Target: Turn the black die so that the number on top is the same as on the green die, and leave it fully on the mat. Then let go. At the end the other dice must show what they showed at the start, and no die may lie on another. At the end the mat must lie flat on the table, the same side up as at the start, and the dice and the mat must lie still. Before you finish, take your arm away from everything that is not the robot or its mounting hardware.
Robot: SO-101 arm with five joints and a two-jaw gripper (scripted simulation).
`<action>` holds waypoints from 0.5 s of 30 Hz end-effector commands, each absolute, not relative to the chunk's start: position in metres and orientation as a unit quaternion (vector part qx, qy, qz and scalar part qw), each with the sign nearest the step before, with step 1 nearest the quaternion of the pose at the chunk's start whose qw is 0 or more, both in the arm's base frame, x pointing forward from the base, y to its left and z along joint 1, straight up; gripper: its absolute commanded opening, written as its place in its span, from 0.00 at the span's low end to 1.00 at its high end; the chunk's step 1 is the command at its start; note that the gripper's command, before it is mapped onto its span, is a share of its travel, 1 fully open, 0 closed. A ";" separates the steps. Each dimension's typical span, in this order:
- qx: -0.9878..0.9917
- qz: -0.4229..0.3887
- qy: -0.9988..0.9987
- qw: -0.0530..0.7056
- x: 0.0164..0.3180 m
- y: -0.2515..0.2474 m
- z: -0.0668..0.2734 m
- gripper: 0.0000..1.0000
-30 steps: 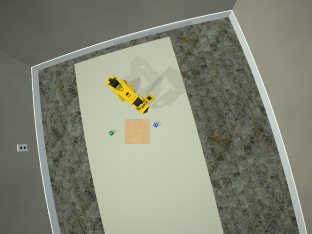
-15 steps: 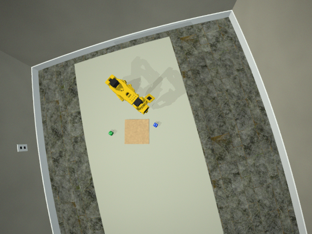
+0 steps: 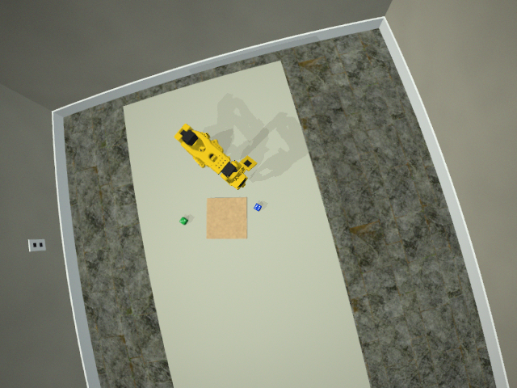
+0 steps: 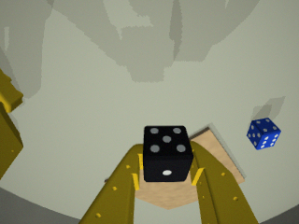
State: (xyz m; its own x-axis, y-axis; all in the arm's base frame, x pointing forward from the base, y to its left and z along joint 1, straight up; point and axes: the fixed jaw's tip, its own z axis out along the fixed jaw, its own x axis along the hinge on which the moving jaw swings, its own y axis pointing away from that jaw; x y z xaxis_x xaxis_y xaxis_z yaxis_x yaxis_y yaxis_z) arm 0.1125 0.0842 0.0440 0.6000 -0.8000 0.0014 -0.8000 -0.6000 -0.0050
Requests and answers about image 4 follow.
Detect tan mat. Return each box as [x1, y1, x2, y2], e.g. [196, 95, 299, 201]
[135, 127, 245, 210]

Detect blue die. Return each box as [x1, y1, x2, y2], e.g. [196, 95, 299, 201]
[247, 118, 281, 150]

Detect black die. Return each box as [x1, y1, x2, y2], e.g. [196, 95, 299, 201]
[143, 126, 194, 182]

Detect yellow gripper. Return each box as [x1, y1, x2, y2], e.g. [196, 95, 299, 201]
[78, 141, 259, 224]

